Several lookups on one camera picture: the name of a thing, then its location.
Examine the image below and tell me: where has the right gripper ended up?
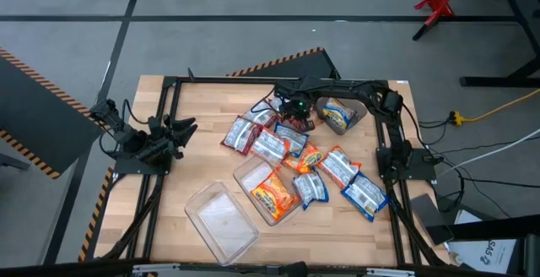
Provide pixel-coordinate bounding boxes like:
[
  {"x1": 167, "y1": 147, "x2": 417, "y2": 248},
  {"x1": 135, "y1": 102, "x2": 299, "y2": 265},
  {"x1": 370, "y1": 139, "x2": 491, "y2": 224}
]
[{"x1": 280, "y1": 91, "x2": 316, "y2": 132}]

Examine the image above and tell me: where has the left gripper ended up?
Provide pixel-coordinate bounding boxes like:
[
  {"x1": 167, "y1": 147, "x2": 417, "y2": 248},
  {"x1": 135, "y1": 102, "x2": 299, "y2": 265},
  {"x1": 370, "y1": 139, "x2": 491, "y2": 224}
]
[{"x1": 145, "y1": 114, "x2": 199, "y2": 162}]

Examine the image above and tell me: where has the blue Maruchan ramen pack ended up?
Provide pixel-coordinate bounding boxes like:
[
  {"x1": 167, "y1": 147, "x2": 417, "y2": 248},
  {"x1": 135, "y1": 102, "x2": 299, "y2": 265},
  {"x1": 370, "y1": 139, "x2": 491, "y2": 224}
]
[
  {"x1": 321, "y1": 97, "x2": 359, "y2": 131},
  {"x1": 293, "y1": 167, "x2": 330, "y2": 211},
  {"x1": 273, "y1": 122, "x2": 310, "y2": 158},
  {"x1": 339, "y1": 171, "x2": 390, "y2": 223}
]

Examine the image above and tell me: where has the orange Maruchan ramen pack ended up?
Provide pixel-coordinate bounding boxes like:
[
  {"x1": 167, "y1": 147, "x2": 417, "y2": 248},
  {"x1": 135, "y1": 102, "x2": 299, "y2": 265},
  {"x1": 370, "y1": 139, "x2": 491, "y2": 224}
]
[
  {"x1": 316, "y1": 144, "x2": 363, "y2": 190},
  {"x1": 281, "y1": 141, "x2": 326, "y2": 175},
  {"x1": 250, "y1": 171, "x2": 300, "y2": 223},
  {"x1": 250, "y1": 128, "x2": 291, "y2": 167}
]

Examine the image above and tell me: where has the clear plastic bin with label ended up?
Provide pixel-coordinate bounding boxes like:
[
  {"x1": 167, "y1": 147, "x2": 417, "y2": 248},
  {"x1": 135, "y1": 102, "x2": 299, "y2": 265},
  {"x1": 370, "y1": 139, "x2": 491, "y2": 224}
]
[{"x1": 184, "y1": 179, "x2": 261, "y2": 267}]

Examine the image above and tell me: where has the black hazard-striped floor panel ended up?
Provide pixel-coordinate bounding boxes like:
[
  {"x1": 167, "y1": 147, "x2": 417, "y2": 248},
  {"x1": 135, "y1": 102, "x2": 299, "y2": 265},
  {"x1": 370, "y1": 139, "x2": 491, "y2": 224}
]
[
  {"x1": 0, "y1": 47, "x2": 105, "y2": 180},
  {"x1": 226, "y1": 46, "x2": 341, "y2": 80}
]

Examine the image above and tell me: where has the yellow-black hazard tape strip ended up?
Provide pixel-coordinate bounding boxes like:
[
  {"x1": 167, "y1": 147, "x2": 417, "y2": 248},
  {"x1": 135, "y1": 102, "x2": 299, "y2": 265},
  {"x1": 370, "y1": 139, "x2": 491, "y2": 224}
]
[{"x1": 78, "y1": 166, "x2": 116, "y2": 263}]

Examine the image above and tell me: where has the silver aluminium bar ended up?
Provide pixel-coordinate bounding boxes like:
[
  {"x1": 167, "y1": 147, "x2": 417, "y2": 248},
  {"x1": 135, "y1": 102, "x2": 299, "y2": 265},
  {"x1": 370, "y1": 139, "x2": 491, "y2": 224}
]
[
  {"x1": 132, "y1": 263, "x2": 182, "y2": 274},
  {"x1": 366, "y1": 267, "x2": 417, "y2": 277}
]

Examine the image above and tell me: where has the dark grey tablet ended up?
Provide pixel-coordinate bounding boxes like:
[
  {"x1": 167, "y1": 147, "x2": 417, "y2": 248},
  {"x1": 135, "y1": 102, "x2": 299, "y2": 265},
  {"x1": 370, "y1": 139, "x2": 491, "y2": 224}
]
[{"x1": 409, "y1": 192, "x2": 456, "y2": 247}]

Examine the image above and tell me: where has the red metal stand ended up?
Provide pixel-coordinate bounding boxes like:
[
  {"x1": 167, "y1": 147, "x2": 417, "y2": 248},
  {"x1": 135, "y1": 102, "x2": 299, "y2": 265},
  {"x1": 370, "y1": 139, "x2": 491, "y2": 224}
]
[{"x1": 412, "y1": 0, "x2": 472, "y2": 42}]

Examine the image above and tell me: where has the white printed cardboard box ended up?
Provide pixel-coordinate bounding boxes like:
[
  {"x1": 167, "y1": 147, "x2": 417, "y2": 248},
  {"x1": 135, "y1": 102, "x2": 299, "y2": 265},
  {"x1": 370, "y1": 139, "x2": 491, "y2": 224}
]
[{"x1": 445, "y1": 209, "x2": 519, "y2": 275}]

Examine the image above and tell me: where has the black beam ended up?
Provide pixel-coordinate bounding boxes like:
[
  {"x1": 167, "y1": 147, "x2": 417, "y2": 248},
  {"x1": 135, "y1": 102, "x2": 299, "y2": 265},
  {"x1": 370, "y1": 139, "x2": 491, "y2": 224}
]
[{"x1": 447, "y1": 214, "x2": 540, "y2": 241}]

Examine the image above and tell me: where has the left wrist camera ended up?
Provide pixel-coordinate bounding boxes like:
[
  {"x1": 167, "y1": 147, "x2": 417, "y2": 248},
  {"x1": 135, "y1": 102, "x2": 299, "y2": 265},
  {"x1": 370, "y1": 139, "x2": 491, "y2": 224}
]
[{"x1": 147, "y1": 114, "x2": 170, "y2": 133}]

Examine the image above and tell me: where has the black cable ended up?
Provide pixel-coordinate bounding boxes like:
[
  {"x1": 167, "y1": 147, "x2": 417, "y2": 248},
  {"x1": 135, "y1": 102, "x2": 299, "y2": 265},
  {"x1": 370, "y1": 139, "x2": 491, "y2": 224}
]
[
  {"x1": 459, "y1": 175, "x2": 540, "y2": 189},
  {"x1": 417, "y1": 118, "x2": 456, "y2": 154}
]

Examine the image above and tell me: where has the yellow extension cable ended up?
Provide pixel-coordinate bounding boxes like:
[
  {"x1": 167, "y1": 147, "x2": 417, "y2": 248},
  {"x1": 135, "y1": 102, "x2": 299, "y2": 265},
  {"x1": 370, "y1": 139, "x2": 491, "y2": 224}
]
[{"x1": 449, "y1": 89, "x2": 540, "y2": 127}]

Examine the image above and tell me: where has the white cable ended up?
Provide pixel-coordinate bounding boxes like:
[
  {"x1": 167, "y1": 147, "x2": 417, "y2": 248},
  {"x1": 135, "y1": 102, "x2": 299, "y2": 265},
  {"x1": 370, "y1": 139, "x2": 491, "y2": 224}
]
[{"x1": 436, "y1": 128, "x2": 540, "y2": 177}]

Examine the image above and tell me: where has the black desk frame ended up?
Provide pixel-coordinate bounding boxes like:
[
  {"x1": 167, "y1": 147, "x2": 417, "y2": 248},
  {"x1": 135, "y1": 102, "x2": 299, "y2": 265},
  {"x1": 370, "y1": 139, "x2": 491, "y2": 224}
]
[{"x1": 421, "y1": 0, "x2": 540, "y2": 89}]

